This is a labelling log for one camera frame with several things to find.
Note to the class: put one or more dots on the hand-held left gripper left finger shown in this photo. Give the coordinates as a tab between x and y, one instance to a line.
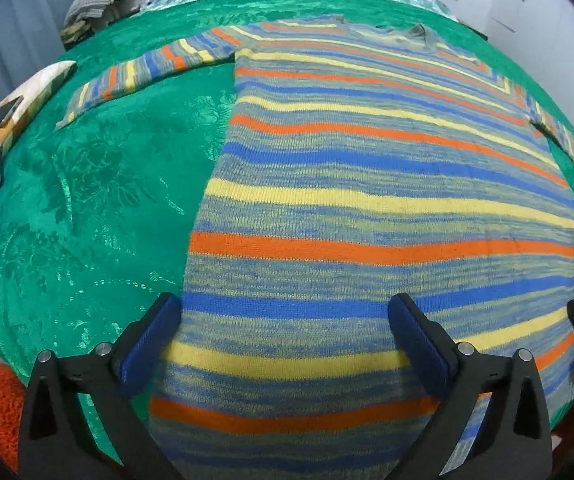
151	340

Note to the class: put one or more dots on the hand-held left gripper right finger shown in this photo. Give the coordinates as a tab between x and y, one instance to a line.
417	340

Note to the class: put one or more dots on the striped knit sweater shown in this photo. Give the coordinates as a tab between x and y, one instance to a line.
367	185

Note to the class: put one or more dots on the pile of grey clothes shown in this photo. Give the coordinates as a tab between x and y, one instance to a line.
97	0

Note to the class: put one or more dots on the green patterned blanket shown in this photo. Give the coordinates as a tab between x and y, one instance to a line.
107	185

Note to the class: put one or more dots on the small dark flat object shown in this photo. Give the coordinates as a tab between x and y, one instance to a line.
8	110

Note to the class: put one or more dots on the cream patterned pillow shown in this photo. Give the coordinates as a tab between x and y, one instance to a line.
42	85

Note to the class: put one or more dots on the grey curtain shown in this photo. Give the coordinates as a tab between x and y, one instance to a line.
22	35

